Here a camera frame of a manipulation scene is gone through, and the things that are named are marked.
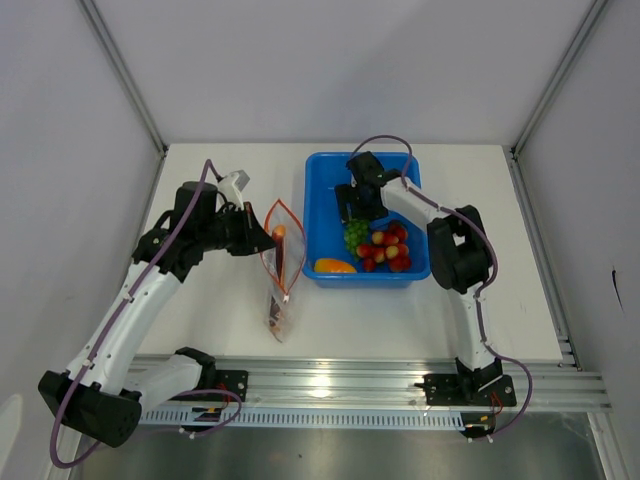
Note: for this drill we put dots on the white slotted cable duct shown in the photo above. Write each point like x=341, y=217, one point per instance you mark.
x=189, y=416

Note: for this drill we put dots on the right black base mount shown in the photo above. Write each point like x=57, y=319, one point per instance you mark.
x=447, y=390

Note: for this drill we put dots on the aluminium frame post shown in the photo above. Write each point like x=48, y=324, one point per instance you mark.
x=578, y=43
x=114, y=57

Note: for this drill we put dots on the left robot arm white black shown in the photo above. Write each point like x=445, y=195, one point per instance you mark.
x=96, y=395

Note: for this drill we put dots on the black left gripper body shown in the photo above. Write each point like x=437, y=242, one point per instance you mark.
x=228, y=231

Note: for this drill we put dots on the left aluminium frame post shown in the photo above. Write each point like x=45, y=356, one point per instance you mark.
x=114, y=57

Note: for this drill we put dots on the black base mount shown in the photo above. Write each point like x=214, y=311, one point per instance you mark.
x=447, y=390
x=220, y=382

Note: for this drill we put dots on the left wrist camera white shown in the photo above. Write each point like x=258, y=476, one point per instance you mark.
x=231, y=187

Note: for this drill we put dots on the clear zip top bag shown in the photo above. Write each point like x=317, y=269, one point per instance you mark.
x=295, y=258

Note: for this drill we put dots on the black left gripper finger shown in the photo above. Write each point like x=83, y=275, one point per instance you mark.
x=250, y=222
x=257, y=240

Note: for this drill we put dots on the red lychee bunch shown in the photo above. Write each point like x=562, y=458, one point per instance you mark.
x=386, y=247

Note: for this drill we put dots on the aluminium mounting rail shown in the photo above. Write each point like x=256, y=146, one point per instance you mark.
x=390, y=384

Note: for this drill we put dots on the green grape bunch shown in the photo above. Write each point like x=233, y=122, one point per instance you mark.
x=356, y=233

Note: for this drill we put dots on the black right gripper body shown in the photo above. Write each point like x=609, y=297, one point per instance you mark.
x=368, y=211

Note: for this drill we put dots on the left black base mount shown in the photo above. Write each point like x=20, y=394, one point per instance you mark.
x=220, y=382

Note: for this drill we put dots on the orange mango slice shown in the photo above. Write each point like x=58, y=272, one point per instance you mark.
x=333, y=266

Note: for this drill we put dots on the blue plastic bin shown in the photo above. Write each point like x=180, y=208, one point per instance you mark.
x=325, y=231

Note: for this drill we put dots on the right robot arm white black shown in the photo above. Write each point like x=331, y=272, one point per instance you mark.
x=462, y=260

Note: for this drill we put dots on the right aluminium frame post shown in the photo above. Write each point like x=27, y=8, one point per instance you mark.
x=578, y=43

